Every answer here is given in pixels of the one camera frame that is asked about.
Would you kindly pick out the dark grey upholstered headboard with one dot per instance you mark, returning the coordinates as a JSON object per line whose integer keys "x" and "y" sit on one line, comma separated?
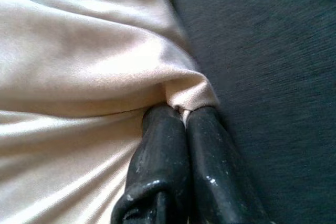
{"x": 262, "y": 64}

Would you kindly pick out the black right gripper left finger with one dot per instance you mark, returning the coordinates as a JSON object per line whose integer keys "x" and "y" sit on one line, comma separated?
{"x": 160, "y": 155}

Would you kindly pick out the large grey floral pillow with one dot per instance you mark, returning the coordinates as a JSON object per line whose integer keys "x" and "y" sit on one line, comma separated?
{"x": 78, "y": 64}

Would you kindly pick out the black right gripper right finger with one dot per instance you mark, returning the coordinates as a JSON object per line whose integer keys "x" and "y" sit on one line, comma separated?
{"x": 212, "y": 169}

